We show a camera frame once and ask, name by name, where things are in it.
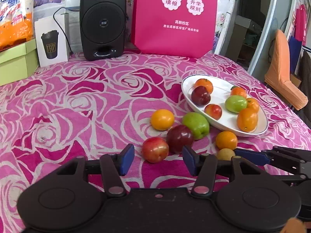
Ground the brown kiwi fruit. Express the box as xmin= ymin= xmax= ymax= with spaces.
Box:
xmin=217 ymin=148 xmax=236 ymax=161

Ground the dark red plum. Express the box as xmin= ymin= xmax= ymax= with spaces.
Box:
xmin=166 ymin=125 xmax=194 ymax=154

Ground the oblong green apple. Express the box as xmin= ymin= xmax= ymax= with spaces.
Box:
xmin=182 ymin=112 xmax=210 ymax=140

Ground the small red apple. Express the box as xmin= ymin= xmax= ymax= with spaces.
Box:
xmin=142 ymin=137 xmax=169 ymax=163

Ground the red yellow apple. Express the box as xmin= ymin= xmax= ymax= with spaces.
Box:
xmin=204 ymin=104 xmax=222 ymax=120

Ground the small yellow orange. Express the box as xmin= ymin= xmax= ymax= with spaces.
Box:
xmin=150 ymin=109 xmax=175 ymax=131

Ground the large orange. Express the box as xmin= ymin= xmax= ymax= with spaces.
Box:
xmin=237 ymin=108 xmax=258 ymax=133

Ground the round green apple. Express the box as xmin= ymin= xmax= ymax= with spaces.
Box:
xmin=225 ymin=95 xmax=247 ymax=114

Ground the dark red apple front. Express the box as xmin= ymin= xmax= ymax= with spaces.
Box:
xmin=191 ymin=86 xmax=211 ymax=107

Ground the pink rose tablecloth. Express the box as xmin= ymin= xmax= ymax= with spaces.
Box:
xmin=1 ymin=50 xmax=310 ymax=232

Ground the dark jacket on chair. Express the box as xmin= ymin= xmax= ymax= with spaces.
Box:
xmin=298 ymin=51 xmax=311 ymax=128

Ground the orange chair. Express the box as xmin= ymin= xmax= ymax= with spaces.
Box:
xmin=265 ymin=30 xmax=308 ymax=110

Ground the blue bag hanging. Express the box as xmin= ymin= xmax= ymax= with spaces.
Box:
xmin=288 ymin=36 xmax=302 ymax=74

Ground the white cup box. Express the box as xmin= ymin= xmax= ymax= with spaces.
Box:
xmin=34 ymin=13 xmax=70 ymax=67

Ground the pink hanging bag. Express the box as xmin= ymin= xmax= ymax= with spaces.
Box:
xmin=295 ymin=4 xmax=307 ymax=45

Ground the green cardboard box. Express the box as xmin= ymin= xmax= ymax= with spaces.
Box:
xmin=0 ymin=39 xmax=39 ymax=86

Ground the magenta tote bag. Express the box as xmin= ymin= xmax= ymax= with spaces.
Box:
xmin=131 ymin=0 xmax=217 ymax=58

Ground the black speaker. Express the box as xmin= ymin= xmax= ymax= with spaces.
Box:
xmin=79 ymin=0 xmax=127 ymax=61

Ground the orange white plastic package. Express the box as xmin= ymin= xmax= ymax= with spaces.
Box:
xmin=1 ymin=0 xmax=34 ymax=51

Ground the black speaker cable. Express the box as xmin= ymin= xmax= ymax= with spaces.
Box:
xmin=53 ymin=6 xmax=81 ymax=55

